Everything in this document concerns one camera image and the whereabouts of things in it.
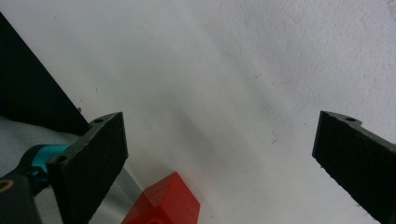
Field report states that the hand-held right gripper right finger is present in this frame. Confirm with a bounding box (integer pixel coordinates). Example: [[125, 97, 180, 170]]
[[311, 110, 396, 224]]

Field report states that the black and teal tool handle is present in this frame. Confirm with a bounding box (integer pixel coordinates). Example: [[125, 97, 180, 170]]
[[0, 143, 72, 224]]

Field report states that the red translucent plastic block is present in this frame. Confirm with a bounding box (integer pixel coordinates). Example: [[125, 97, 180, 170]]
[[120, 171, 201, 224]]

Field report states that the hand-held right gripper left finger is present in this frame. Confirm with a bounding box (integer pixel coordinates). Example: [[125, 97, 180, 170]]
[[46, 111, 129, 224]]

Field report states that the black flat panel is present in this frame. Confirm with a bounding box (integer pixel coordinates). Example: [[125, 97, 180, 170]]
[[0, 12, 92, 136]]

